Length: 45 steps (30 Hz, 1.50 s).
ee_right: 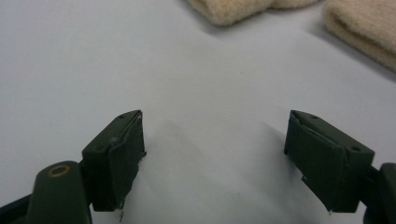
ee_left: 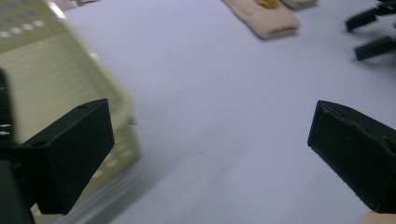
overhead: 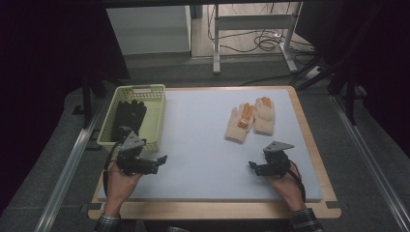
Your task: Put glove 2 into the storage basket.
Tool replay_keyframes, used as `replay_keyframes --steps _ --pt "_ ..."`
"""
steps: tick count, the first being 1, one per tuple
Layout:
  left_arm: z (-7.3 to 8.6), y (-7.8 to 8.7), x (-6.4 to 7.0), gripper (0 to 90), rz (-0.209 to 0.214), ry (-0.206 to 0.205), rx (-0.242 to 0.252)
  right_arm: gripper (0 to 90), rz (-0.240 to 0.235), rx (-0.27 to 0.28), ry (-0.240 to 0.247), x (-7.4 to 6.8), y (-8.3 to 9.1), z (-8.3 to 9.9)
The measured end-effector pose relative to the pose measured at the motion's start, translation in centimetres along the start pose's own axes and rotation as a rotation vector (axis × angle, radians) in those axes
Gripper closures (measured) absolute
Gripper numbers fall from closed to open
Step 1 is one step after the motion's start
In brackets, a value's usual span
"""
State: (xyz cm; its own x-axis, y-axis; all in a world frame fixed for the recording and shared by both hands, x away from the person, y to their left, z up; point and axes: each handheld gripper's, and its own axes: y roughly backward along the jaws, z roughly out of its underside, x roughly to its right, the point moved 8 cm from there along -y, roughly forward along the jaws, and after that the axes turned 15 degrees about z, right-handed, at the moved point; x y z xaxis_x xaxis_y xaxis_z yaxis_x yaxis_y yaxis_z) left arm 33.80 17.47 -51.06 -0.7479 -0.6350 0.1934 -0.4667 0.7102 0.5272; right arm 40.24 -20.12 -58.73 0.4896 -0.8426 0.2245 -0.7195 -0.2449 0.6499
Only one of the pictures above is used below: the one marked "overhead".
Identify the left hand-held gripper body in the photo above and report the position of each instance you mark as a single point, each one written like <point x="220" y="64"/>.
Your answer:
<point x="130" y="156"/>

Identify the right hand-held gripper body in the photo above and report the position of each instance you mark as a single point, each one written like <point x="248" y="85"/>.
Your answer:
<point x="275" y="161"/>

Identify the black glove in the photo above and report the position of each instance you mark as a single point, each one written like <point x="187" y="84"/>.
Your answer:
<point x="121" y="117"/>
<point x="138" y="114"/>

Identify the pale green plastic basket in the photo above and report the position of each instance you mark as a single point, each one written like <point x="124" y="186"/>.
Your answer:
<point x="154" y="119"/>

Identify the person's right hand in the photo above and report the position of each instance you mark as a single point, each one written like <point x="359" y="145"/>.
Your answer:
<point x="288" y="190"/>

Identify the person's left hand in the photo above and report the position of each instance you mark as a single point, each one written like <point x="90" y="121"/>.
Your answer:
<point x="119" y="187"/>

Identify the beige glove with orange tag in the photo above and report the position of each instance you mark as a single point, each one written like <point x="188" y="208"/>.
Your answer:
<point x="237" y="129"/>

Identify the beige knitted glove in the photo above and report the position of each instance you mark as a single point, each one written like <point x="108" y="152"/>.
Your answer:
<point x="264" y="117"/>

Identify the white foam mat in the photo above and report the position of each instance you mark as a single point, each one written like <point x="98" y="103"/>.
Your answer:
<point x="206" y="135"/>

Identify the dark metal stand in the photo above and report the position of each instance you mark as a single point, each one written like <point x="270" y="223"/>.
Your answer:
<point x="87" y="103"/>
<point x="350" y="96"/>

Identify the white cabinet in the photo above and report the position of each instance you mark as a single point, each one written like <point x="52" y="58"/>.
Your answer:
<point x="148" y="29"/>

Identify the aluminium rail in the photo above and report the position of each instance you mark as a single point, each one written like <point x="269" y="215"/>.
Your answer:
<point x="370" y="161"/>
<point x="69" y="170"/>

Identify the grey table corner bracket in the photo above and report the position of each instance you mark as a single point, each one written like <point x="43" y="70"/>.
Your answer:
<point x="92" y="207"/>
<point x="335" y="204"/>

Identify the grey metal desk frame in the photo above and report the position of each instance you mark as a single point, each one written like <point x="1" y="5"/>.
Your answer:
<point x="254" y="22"/>

